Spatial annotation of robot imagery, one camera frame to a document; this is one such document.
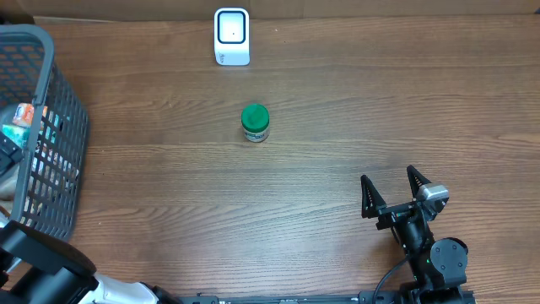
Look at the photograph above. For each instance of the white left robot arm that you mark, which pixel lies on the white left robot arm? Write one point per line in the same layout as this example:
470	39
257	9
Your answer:
60	273

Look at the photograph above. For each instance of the white barcode scanner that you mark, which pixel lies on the white barcode scanner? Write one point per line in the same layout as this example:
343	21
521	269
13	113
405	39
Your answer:
231	37

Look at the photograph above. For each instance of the orange tissue pack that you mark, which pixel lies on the orange tissue pack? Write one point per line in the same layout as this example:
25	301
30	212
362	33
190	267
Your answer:
23	116

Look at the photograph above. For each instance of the grey plastic basket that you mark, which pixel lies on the grey plastic basket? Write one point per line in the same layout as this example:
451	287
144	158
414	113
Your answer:
45	175

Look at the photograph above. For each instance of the teal tissue pack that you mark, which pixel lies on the teal tissue pack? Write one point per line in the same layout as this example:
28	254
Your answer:
19	135

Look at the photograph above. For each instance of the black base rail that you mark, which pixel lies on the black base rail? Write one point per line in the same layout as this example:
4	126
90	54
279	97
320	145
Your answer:
329	299

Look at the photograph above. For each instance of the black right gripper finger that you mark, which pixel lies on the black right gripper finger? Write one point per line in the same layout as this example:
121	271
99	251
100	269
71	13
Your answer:
419	184
372	201

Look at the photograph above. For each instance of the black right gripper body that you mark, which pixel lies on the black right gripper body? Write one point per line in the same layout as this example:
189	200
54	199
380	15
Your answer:
391	215

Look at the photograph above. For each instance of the green lidded jar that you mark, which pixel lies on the green lidded jar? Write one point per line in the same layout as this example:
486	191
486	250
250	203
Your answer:
255	121

